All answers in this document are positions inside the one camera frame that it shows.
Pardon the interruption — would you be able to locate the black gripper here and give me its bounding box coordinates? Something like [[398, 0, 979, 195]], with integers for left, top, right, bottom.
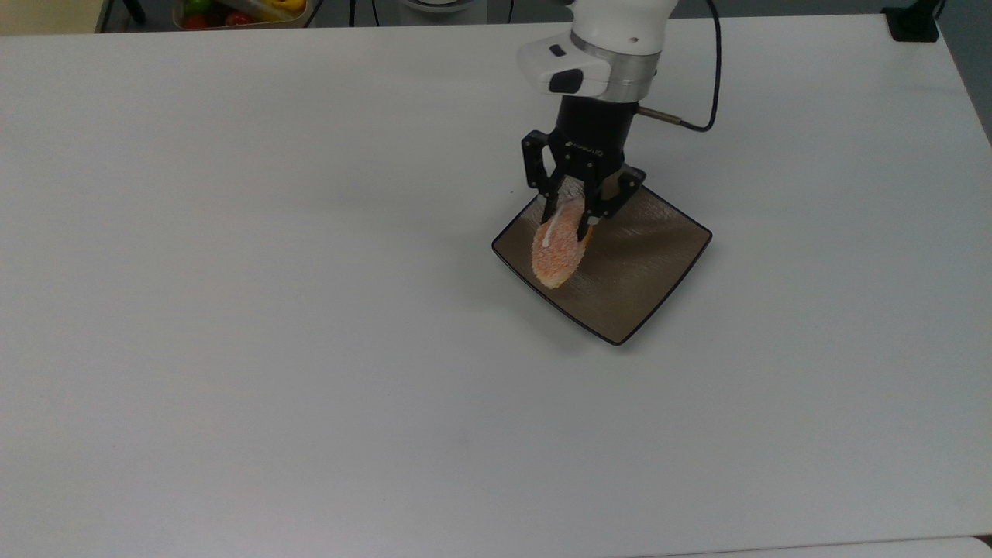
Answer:
[[521, 96, 647, 242]]

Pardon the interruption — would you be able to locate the orange bread roll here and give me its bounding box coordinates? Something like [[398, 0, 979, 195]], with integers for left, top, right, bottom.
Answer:
[[531, 198, 595, 290]]

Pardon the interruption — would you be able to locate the square brown ceramic plate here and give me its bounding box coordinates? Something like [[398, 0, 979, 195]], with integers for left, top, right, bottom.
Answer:
[[491, 177, 713, 346]]

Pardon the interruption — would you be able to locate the black pole stand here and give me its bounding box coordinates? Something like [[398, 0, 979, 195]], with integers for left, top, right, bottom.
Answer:
[[882, 0, 946, 43]]

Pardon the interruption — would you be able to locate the metal tray of fruit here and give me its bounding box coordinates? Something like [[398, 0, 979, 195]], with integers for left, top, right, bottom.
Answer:
[[171, 0, 312, 31]]

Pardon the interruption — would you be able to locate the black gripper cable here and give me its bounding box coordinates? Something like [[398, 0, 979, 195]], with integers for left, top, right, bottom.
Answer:
[[637, 0, 724, 133]]

